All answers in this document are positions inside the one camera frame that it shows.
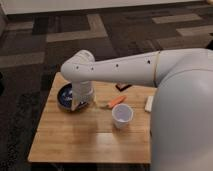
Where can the white rectangular block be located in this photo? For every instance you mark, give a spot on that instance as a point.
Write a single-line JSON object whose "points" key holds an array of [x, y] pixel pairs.
{"points": [[148, 105]]}

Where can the wooden table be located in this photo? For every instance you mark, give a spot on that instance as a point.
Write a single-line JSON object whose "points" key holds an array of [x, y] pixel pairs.
{"points": [[88, 135]]}

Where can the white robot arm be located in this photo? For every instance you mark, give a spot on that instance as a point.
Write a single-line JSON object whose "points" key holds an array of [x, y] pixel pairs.
{"points": [[181, 122]]}

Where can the orange carrot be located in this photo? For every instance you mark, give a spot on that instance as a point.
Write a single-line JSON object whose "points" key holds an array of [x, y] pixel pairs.
{"points": [[116, 101]]}

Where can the dark blue ceramic bowl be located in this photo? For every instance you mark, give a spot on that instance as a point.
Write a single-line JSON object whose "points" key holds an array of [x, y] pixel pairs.
{"points": [[64, 98]]}

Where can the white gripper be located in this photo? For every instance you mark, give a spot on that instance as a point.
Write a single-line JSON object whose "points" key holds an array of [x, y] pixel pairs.
{"points": [[82, 92]]}

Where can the white ceramic cup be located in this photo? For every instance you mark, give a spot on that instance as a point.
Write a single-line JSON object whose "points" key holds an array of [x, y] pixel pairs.
{"points": [[122, 115]]}

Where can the dark brown small object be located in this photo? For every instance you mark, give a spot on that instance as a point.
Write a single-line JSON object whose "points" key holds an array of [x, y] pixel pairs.
{"points": [[122, 87]]}

